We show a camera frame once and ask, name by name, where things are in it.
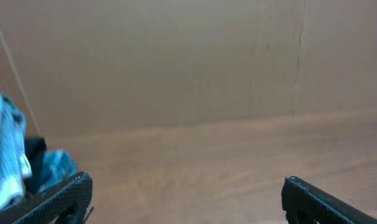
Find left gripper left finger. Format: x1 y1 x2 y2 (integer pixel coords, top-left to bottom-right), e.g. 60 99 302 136
0 172 93 224

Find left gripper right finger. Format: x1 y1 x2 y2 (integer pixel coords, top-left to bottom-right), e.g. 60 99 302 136
281 176 377 224

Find light blue denim jeans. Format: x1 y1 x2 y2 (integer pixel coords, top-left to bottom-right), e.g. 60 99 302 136
0 93 32 211

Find folded blue denim jeans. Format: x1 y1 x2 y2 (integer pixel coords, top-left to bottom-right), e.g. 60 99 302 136
38 149 77 192

